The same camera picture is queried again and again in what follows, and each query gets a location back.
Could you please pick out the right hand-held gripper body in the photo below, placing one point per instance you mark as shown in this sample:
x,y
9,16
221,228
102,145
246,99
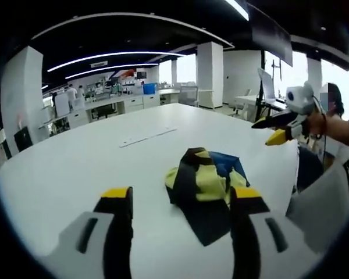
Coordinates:
x,y
301,100

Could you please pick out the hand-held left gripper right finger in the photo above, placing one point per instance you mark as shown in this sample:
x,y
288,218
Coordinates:
x,y
259,232

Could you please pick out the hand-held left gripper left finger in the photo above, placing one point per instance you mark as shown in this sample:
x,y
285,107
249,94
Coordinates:
x,y
72,238

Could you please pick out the yellow black blue garment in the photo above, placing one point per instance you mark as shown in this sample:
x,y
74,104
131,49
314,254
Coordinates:
x,y
203,180

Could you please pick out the white template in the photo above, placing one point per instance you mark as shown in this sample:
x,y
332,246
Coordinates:
x,y
146,137

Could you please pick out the person's right hand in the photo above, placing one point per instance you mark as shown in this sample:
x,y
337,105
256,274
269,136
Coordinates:
x,y
316,125

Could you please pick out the white background desk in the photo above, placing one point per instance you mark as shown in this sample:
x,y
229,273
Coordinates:
x,y
250,101

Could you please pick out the tilted white monitor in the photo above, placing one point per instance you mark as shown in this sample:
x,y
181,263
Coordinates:
x,y
269,85

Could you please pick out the person's dark trousers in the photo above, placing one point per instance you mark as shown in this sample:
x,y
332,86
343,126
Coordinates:
x,y
309,168

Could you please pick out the black hanging ceiling panel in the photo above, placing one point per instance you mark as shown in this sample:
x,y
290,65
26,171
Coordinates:
x,y
272,35

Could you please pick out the person's white shirt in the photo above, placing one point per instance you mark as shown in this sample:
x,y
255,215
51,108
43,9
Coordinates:
x,y
325,203

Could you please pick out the grey office chair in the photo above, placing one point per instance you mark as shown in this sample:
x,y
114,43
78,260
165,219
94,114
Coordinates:
x,y
189,94

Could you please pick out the black chair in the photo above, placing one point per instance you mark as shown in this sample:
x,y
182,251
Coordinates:
x,y
22,139

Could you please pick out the straight ceiling light strip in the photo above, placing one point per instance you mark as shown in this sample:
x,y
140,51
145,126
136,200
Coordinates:
x,y
238,8

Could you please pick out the blue storage box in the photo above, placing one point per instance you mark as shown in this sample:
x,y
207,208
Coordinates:
x,y
150,88

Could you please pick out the white cabinet counter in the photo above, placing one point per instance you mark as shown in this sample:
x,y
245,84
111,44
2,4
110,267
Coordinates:
x,y
128,104

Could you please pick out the short curved ceiling light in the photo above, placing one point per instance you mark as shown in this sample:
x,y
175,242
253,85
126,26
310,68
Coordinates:
x,y
110,69

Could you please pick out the long curved ceiling light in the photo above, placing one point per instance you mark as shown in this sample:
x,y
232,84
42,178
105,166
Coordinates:
x,y
113,55

